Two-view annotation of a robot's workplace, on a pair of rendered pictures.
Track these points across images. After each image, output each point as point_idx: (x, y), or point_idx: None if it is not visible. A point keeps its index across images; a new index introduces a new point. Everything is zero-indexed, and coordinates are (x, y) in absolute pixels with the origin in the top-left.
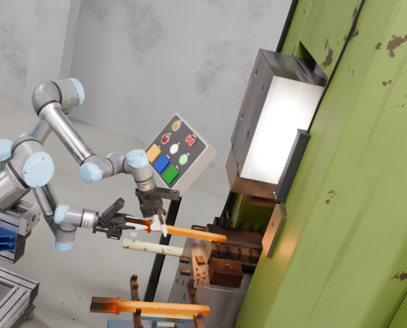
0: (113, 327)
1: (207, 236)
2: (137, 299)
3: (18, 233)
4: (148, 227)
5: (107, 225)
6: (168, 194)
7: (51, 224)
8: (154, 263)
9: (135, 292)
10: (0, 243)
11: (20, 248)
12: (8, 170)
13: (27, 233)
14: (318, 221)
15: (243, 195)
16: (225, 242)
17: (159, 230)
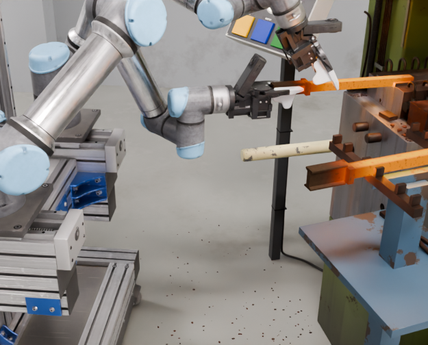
0: (313, 234)
1: (387, 79)
2: (366, 157)
3: (107, 171)
4: (307, 86)
5: (247, 100)
6: (326, 24)
7: (163, 129)
8: (277, 183)
9: (351, 155)
10: (87, 192)
11: (111, 198)
12: (103, 27)
13: (118, 168)
14: None
15: (405, 21)
16: (414, 81)
17: (327, 81)
